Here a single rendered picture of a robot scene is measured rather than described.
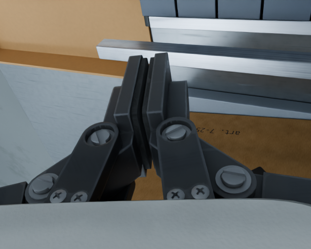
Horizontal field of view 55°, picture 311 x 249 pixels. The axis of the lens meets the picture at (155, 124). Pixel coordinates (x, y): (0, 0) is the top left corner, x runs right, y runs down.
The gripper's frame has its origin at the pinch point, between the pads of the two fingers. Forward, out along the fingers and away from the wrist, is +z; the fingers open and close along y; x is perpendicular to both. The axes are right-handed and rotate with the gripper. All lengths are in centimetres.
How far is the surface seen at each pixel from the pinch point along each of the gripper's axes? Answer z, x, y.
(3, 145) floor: 182, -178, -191
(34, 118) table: 36, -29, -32
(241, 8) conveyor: 16.9, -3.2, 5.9
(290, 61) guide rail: 7.6, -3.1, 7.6
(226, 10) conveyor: 17.3, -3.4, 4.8
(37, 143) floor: 163, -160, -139
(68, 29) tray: 29.5, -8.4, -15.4
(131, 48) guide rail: 11.5, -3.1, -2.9
